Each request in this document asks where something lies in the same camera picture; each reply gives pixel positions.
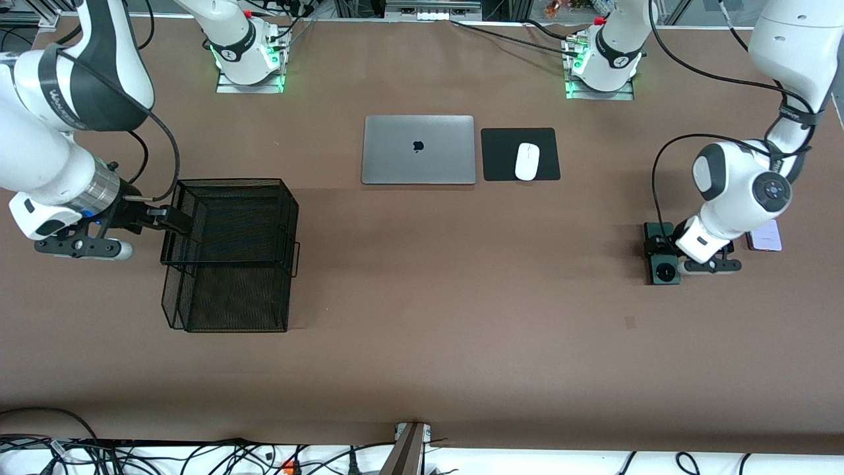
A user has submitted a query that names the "black mouse pad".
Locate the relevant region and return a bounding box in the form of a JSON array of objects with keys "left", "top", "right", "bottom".
[{"left": 481, "top": 127, "right": 561, "bottom": 182}]

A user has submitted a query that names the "lavender phone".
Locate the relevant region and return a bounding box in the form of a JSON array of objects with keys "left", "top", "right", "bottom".
[{"left": 747, "top": 220, "right": 783, "bottom": 252}]

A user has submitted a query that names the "black mesh two-tier organizer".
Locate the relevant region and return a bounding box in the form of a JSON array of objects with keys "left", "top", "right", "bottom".
[{"left": 160, "top": 178, "right": 301, "bottom": 333}]

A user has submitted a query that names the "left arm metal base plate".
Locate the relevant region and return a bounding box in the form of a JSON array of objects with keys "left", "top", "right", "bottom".
[{"left": 565, "top": 71, "right": 635, "bottom": 101}]

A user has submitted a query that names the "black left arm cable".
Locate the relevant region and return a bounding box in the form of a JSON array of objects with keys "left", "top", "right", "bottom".
[{"left": 649, "top": 0, "right": 820, "bottom": 232}]

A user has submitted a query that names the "black cable on table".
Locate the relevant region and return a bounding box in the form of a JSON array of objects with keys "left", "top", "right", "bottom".
[{"left": 450, "top": 20, "right": 581, "bottom": 55}]

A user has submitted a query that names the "white computer mouse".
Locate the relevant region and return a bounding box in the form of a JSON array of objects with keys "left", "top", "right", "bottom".
[{"left": 515, "top": 142, "right": 541, "bottom": 181}]

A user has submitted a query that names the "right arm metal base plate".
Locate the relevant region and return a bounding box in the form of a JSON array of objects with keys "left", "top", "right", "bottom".
[{"left": 216, "top": 65, "right": 286, "bottom": 94}]

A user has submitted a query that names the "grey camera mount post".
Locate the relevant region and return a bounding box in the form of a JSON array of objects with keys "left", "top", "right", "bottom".
[{"left": 379, "top": 422, "right": 433, "bottom": 475}]

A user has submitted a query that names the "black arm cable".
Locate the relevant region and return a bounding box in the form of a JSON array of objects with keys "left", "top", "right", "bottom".
[
  {"left": 649, "top": 0, "right": 820, "bottom": 232},
  {"left": 56, "top": 49, "right": 182, "bottom": 202}
]

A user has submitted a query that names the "thick black looped cable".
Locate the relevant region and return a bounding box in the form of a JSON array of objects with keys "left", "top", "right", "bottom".
[{"left": 0, "top": 407, "right": 100, "bottom": 444}]

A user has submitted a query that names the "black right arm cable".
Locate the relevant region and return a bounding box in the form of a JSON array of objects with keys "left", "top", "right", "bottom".
[{"left": 56, "top": 49, "right": 182, "bottom": 202}]

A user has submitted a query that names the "green phone round camera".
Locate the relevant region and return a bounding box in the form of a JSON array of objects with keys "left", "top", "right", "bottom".
[{"left": 644, "top": 222, "right": 682, "bottom": 286}]

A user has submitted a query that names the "silver laptop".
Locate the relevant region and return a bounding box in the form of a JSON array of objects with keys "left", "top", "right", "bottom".
[{"left": 361, "top": 115, "right": 476, "bottom": 185}]

